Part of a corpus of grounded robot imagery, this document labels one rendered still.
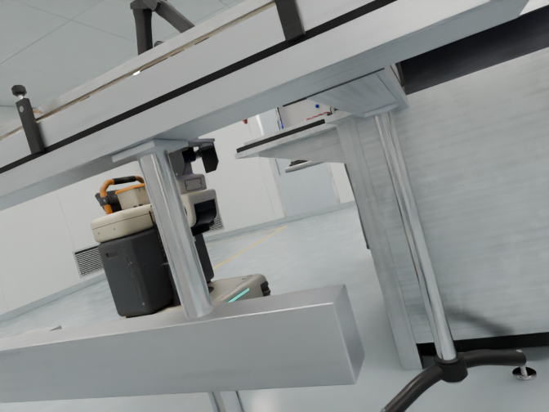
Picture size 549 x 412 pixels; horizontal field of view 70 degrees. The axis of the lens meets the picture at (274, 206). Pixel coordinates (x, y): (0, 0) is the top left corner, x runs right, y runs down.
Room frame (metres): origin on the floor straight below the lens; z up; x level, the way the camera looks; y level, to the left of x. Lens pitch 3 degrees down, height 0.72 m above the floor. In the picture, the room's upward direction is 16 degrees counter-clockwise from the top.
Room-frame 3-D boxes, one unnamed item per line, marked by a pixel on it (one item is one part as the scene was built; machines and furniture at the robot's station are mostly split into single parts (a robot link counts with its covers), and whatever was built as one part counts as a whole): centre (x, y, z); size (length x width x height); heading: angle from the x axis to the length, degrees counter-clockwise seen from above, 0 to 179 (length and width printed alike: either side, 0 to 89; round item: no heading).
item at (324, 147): (1.47, -0.16, 0.79); 0.34 x 0.03 x 0.13; 67
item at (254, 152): (1.69, -0.27, 0.87); 0.70 x 0.48 x 0.02; 157
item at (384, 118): (1.05, -0.35, 0.46); 0.09 x 0.09 x 0.77; 67
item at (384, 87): (0.91, -0.29, 0.92); 0.69 x 0.15 x 0.16; 157
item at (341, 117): (1.20, -0.30, 0.87); 0.14 x 0.13 x 0.02; 67
